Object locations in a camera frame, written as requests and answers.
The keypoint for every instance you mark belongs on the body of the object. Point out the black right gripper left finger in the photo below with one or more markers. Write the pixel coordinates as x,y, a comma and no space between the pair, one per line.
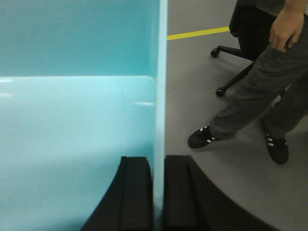
128,203

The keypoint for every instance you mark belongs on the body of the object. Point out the light blue plastic bin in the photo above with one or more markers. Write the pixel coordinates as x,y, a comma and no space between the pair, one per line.
82,84

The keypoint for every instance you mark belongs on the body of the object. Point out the standing person grey trousers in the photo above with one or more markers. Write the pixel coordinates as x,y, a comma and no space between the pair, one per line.
281,68

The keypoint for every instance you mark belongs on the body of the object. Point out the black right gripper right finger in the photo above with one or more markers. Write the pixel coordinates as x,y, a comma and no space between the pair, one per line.
192,202

